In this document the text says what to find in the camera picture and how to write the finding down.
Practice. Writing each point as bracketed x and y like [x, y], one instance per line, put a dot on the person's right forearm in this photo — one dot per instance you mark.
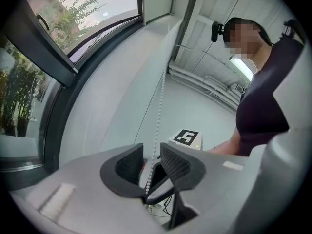
[224, 149]

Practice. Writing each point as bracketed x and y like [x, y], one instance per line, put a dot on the black framed window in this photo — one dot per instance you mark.
[44, 52]

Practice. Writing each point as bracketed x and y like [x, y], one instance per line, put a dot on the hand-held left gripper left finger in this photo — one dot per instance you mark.
[85, 203]

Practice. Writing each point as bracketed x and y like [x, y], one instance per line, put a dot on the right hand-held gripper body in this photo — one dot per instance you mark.
[186, 136]

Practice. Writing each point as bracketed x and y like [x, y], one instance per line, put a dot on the green outdoor bushes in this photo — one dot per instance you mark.
[68, 21]

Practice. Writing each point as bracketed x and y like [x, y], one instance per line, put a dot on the white ceiling pipes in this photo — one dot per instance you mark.
[195, 78]

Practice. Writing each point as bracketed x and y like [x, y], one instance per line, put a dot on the person's dark shirt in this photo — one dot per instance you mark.
[260, 101]

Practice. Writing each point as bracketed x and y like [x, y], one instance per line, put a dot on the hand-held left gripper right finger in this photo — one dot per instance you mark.
[219, 179]

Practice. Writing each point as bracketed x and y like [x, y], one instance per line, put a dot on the black head-mounted camera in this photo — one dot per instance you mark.
[215, 32]

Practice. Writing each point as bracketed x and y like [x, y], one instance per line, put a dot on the ceiling tube light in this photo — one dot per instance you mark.
[241, 66]

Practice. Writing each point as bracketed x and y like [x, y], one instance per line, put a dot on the person's head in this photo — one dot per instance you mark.
[246, 43]

